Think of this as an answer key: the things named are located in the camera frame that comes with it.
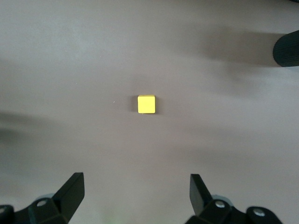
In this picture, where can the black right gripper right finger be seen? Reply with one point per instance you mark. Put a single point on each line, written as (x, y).
(210, 210)

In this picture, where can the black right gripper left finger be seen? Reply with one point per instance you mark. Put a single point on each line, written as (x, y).
(58, 207)

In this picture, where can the yellow wooden cube block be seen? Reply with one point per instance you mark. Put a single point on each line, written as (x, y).
(146, 105)

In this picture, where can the brown table cover mat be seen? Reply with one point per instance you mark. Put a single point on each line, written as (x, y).
(70, 70)

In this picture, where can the black fabric covered cylinder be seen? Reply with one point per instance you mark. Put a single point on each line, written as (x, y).
(288, 50)

